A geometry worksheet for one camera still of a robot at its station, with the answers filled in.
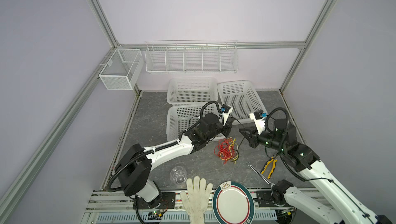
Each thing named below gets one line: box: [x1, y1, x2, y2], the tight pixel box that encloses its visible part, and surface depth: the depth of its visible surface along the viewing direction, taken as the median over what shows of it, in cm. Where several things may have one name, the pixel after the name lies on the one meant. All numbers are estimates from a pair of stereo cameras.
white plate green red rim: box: [212, 180, 256, 224], surface depth 74 cm
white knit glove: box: [179, 176, 213, 224], surface depth 76 cm
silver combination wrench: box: [246, 161, 276, 189], surface depth 84 cm
